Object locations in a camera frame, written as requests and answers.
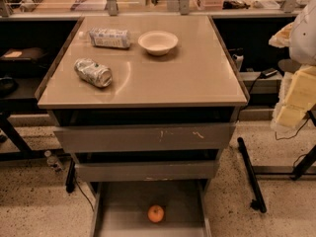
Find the clear plastic water bottle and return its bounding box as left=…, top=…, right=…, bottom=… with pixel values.
left=78, top=28, right=130, bottom=49

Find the grey drawer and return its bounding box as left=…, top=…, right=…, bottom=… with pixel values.
left=48, top=107, right=238, bottom=153
left=75, top=159, right=219, bottom=182

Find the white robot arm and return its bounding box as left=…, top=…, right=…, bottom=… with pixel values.
left=269, top=0, right=316, bottom=131

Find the black power adapter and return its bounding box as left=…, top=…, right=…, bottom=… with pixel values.
left=260, top=68, right=277, bottom=79

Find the top grey drawer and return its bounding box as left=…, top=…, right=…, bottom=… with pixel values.
left=48, top=107, right=238, bottom=153

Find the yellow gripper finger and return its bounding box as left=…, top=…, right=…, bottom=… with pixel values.
left=284, top=65, right=316, bottom=111
left=276, top=106, right=305, bottom=127

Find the open bottom drawer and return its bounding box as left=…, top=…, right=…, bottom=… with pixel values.
left=90, top=180, right=211, bottom=237

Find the black floor cable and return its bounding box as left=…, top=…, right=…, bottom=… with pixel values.
left=74, top=177, right=96, bottom=213

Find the white paper bowl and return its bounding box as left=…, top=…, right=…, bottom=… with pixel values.
left=138, top=31, right=179, bottom=56

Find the small bottle on floor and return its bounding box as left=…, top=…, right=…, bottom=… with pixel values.
left=44, top=150, right=64, bottom=172

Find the black table leg bar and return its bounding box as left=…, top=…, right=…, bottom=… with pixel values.
left=237, top=137, right=267, bottom=213

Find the orange fruit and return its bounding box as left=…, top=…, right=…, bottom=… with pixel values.
left=147, top=204, right=165, bottom=223

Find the middle grey drawer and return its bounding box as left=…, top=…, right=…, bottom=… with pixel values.
left=75, top=159, right=219, bottom=182

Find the crushed silver can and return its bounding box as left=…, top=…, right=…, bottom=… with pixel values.
left=74, top=58, right=113, bottom=88

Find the grey drawer cabinet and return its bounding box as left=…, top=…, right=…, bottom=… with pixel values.
left=35, top=15, right=251, bottom=237

